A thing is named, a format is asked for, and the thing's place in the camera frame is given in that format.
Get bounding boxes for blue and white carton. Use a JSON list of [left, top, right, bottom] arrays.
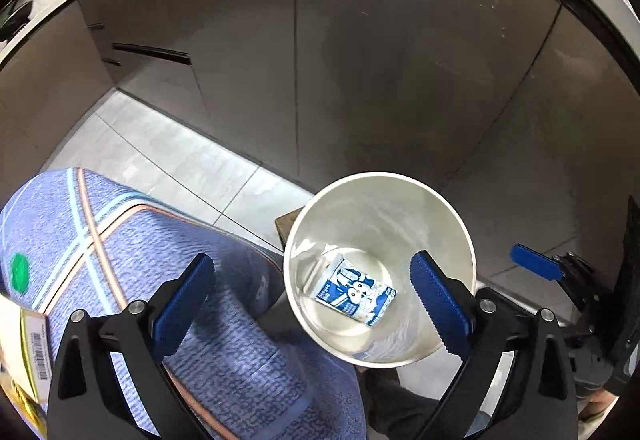
[[314, 256, 398, 321]]

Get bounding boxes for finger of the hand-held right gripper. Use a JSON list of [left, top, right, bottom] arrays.
[[511, 244, 613, 317]]

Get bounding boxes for grey cabinet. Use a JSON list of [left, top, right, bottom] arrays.
[[0, 0, 640, 301]]

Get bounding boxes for person's right forearm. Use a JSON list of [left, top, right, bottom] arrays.
[[575, 382, 618, 426]]

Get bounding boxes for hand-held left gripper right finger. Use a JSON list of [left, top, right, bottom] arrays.
[[409, 251, 583, 440]]

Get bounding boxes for blue patterned cloth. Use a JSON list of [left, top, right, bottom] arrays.
[[0, 167, 368, 440]]

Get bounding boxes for white round bin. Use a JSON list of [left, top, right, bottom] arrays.
[[282, 173, 477, 367]]

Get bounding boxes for yellow and white package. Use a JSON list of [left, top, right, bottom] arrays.
[[0, 293, 56, 421]]

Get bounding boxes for brown box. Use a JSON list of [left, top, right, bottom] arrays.
[[275, 207, 306, 253]]

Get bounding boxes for long black cabinet handle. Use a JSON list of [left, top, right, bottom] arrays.
[[111, 43, 193, 66]]

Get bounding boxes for green round cap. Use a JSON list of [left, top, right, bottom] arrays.
[[9, 253, 32, 293]]

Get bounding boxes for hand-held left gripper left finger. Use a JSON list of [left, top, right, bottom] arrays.
[[47, 253, 216, 440]]

